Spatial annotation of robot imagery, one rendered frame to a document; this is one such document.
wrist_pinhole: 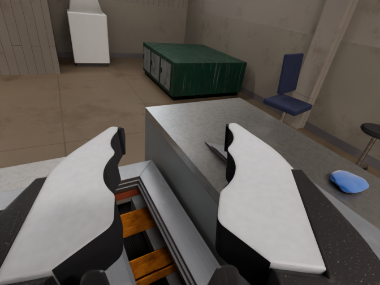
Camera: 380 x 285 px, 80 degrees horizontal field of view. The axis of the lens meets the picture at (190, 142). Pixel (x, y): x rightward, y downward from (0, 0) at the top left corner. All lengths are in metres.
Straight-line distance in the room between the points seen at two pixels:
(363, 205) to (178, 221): 0.58
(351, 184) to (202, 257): 0.53
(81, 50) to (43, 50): 0.85
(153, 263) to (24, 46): 4.76
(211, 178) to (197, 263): 0.25
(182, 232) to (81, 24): 5.25
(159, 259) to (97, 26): 5.22
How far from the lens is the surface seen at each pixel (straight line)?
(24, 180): 1.28
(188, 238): 0.80
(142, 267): 0.96
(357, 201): 0.90
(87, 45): 5.78
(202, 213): 0.83
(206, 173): 0.75
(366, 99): 3.62
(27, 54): 5.30
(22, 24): 5.21
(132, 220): 1.08
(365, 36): 3.70
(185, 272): 0.76
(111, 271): 0.75
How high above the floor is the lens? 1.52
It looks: 32 degrees down
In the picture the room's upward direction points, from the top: 8 degrees clockwise
